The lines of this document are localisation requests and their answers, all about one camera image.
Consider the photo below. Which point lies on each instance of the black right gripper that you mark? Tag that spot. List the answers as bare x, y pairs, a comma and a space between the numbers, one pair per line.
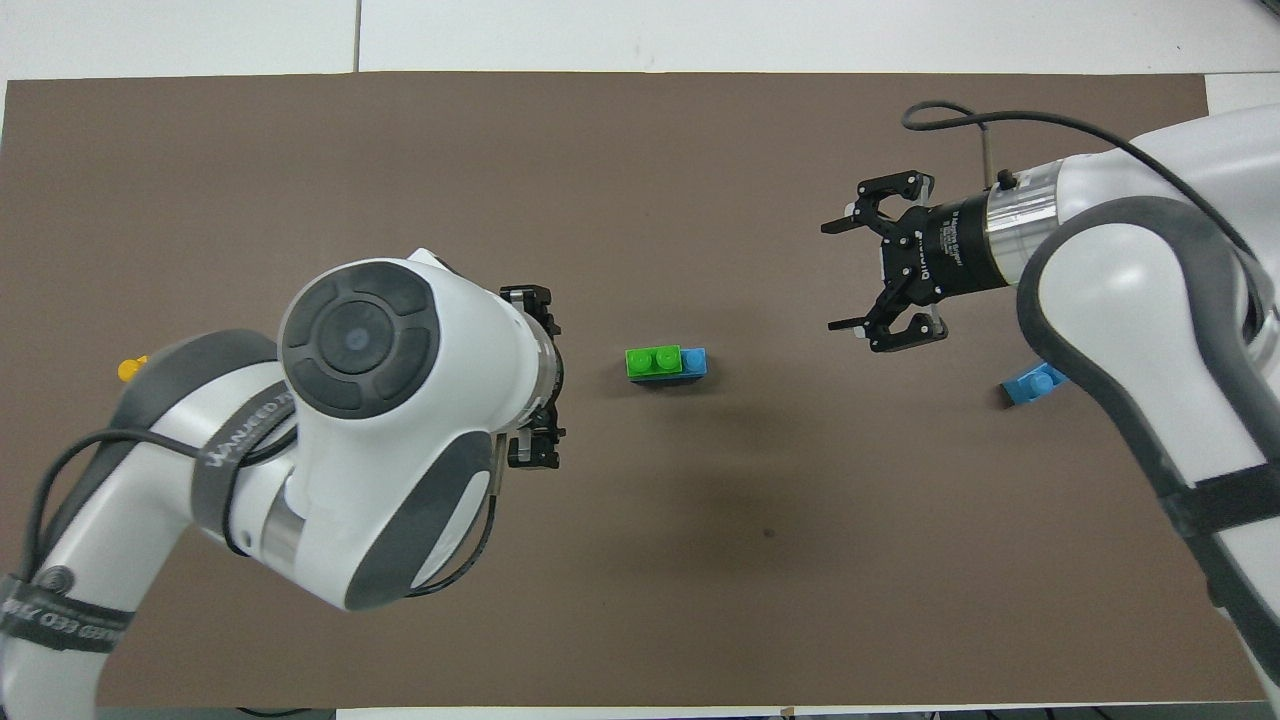
940, 250

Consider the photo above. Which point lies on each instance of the green two-stud toy block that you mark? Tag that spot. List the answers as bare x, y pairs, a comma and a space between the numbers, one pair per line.
652, 361

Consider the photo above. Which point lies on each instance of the blue three-stud toy block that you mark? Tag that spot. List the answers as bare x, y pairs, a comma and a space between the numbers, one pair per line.
695, 362
1030, 385

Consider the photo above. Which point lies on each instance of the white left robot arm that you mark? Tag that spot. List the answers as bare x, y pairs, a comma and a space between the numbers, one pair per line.
380, 430

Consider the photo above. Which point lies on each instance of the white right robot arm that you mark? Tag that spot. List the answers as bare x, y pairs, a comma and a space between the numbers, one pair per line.
1150, 300

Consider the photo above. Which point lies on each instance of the yellow two-stud toy block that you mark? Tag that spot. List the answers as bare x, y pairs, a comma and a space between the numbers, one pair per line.
130, 369

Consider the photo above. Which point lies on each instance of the brown table mat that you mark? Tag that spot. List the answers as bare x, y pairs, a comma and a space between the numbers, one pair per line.
640, 600

